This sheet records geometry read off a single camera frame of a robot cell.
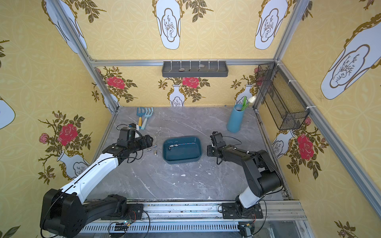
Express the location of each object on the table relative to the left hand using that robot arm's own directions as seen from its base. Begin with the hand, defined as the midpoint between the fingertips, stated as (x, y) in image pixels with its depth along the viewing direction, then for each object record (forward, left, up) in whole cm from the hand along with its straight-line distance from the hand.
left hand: (146, 140), depth 86 cm
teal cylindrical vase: (+14, -56, -2) cm, 57 cm away
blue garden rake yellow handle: (+34, +14, -15) cm, 39 cm away
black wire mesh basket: (+4, -74, +20) cm, 77 cm away
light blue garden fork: (+33, +8, -14) cm, 37 cm away
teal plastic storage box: (0, -20, -12) cm, 23 cm away
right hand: (-1, -36, -13) cm, 39 cm away
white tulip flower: (+15, -60, +17) cm, 65 cm away
